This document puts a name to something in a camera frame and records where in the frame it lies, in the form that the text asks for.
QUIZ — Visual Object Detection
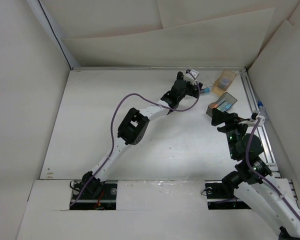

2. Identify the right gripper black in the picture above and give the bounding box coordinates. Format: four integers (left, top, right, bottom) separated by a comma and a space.
210, 107, 250, 159

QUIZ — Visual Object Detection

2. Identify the black blue highlighter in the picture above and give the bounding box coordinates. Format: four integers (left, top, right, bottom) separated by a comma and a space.
200, 87, 211, 95

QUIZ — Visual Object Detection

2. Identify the orange highlighter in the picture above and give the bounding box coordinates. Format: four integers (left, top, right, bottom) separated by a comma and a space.
210, 102, 220, 109

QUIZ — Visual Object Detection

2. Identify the clear spray bottle blue cap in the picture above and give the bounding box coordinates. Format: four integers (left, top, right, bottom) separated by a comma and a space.
257, 100, 269, 120

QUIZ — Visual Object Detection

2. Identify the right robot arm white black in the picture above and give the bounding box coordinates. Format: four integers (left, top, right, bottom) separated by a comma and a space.
211, 108, 300, 240

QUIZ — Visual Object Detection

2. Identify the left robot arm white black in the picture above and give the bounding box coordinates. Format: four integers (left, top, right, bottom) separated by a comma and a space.
79, 69, 202, 199

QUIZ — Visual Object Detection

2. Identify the clear plastic container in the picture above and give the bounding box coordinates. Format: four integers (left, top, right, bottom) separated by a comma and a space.
199, 76, 213, 90

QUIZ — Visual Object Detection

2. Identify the dark grey transparent container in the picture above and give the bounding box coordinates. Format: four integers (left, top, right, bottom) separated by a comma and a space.
206, 92, 238, 117

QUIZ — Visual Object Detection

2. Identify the orange transparent container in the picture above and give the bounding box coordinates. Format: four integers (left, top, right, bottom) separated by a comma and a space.
212, 69, 237, 96

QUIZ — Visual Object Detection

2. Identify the small bottle in orange container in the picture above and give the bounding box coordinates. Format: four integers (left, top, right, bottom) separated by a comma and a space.
219, 77, 231, 89

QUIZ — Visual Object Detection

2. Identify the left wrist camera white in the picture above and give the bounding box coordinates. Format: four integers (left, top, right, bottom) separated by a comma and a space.
183, 69, 199, 85

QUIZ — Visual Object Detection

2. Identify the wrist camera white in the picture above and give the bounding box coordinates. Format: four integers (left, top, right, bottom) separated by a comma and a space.
249, 111, 266, 127
183, 69, 199, 85

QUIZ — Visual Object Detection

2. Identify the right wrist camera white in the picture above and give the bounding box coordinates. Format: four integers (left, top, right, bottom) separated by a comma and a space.
249, 111, 266, 127

